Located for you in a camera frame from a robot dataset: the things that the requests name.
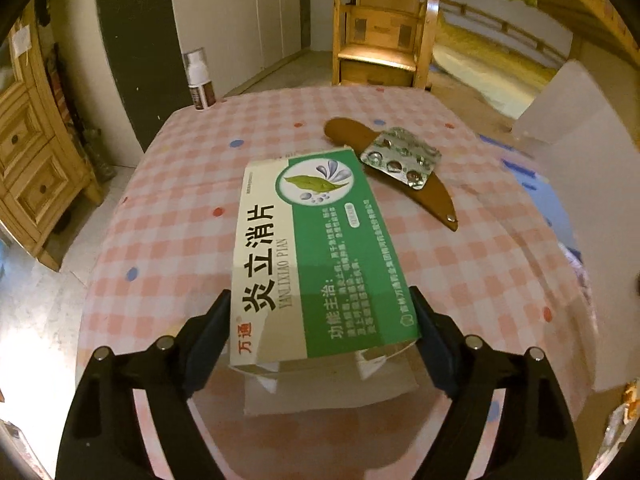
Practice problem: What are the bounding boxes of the white paper note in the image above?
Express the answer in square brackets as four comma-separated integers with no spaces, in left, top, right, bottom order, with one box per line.
[9,27,33,56]

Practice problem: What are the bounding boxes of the green white medicine box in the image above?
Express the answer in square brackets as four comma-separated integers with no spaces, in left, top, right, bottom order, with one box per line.
[228,147,421,380]

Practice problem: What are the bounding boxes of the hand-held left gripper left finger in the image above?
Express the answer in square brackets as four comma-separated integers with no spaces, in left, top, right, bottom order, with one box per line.
[55,289,232,480]

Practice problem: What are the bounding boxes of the wooden cabinet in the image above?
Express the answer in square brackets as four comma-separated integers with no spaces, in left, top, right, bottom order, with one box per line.
[0,0,106,271]

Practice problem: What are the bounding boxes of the wooden bunk stairs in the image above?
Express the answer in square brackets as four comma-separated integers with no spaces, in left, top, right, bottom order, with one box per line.
[332,0,441,91]

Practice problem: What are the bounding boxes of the colourful packet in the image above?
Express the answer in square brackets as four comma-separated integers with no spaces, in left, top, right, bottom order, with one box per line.
[602,380,640,466]

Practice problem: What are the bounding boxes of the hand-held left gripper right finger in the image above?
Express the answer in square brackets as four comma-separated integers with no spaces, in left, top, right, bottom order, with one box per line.
[407,285,588,480]

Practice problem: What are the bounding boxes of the white cardboard box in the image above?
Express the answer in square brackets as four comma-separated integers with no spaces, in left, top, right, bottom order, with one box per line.
[510,59,640,406]

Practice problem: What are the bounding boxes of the white wardrobe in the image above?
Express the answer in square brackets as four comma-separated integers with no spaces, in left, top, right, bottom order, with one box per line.
[167,0,313,98]

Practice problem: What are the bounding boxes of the silver blister pack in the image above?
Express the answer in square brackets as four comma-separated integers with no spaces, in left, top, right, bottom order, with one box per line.
[359,126,443,191]

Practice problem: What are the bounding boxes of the white spray bottle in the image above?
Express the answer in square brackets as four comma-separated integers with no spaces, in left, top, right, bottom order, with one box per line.
[182,47,218,111]

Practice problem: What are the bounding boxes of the wooden bunk bed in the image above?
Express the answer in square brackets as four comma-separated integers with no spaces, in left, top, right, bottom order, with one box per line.
[430,0,640,121]

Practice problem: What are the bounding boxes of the pink checked tablecloth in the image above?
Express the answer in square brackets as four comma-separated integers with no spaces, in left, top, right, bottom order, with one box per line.
[75,85,596,480]

